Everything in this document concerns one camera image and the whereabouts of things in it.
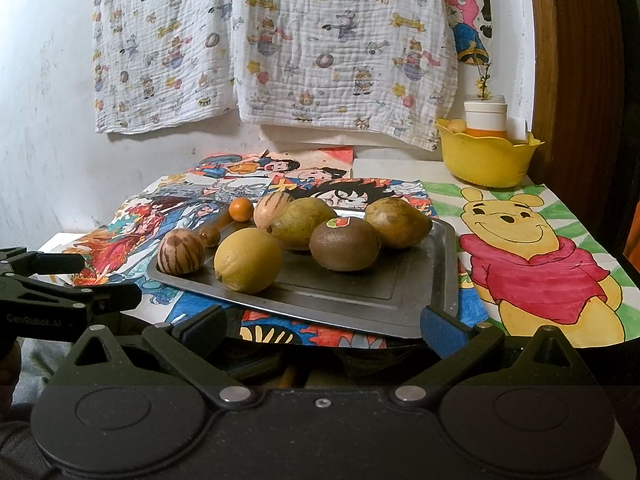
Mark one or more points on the pale fruit in bowl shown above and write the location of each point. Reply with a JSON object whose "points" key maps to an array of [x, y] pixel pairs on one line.
{"points": [[455, 125]]}

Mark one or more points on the yellow bear drawing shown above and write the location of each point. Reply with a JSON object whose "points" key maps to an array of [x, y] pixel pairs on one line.
{"points": [[530, 255]]}

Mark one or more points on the small brown pear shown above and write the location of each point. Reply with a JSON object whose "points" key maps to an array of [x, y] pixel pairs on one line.
{"points": [[399, 223]]}

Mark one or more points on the dark striped pepino melon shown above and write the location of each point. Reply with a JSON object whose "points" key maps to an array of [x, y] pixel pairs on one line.
{"points": [[181, 251]]}

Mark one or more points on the cartoon boys drawing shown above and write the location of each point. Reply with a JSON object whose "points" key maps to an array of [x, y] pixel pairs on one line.
{"points": [[345, 187]]}

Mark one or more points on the brown kiwi with sticker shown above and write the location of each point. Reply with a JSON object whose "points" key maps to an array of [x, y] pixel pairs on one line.
{"points": [[345, 246]]}

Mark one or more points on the printed white muslin blanket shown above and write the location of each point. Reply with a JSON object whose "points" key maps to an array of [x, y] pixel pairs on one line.
{"points": [[160, 45], [345, 45]]}

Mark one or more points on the white card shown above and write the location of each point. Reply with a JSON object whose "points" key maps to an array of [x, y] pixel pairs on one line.
{"points": [[517, 127]]}

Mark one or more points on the colourful wall poster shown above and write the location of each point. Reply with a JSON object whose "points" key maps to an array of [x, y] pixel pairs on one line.
{"points": [[467, 15]]}

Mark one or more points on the large green pear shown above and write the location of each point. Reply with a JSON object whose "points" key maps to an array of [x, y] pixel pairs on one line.
{"points": [[300, 224]]}

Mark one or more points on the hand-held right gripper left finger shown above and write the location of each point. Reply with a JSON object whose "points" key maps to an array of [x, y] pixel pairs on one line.
{"points": [[207, 329]]}

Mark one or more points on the small brown round fruit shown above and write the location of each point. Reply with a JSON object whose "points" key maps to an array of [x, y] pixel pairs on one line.
{"points": [[210, 236]]}

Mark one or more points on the orange kumquat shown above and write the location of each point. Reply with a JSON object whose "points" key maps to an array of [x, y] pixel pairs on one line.
{"points": [[240, 209]]}

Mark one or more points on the metal tray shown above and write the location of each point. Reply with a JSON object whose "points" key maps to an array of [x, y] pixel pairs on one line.
{"points": [[360, 295]]}

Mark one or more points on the wooden door frame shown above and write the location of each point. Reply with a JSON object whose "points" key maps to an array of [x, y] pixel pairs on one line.
{"points": [[580, 85]]}

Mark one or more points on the white jar with orange band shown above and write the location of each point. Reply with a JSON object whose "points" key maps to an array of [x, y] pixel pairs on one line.
{"points": [[485, 116]]}

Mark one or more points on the pale striped pepino melon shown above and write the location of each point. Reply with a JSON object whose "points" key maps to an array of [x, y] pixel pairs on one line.
{"points": [[270, 210]]}

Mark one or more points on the yellow plastic bowl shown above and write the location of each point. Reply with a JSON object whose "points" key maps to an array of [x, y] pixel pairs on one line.
{"points": [[487, 160]]}

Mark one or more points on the colourful anime figures drawing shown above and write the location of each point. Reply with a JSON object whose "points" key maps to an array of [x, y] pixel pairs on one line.
{"points": [[125, 230]]}

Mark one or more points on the dry twig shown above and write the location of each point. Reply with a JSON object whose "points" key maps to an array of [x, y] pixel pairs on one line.
{"points": [[484, 82]]}

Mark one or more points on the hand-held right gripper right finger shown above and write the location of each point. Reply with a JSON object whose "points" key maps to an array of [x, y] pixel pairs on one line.
{"points": [[440, 332]]}

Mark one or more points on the blue and red drawing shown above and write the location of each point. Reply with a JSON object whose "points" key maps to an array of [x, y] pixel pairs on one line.
{"points": [[280, 332]]}

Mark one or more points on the yellow lemon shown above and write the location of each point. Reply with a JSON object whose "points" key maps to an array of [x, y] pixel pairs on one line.
{"points": [[248, 260]]}

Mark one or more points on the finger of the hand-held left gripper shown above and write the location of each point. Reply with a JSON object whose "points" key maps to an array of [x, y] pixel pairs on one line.
{"points": [[110, 299], [55, 262]]}

